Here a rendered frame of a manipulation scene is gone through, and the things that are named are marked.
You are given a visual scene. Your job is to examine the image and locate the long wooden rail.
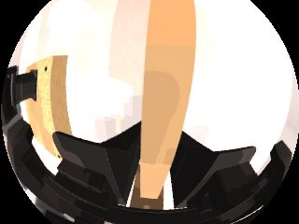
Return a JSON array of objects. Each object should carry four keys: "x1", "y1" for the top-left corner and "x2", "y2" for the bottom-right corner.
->
[{"x1": 139, "y1": 0, "x2": 197, "y2": 199}]

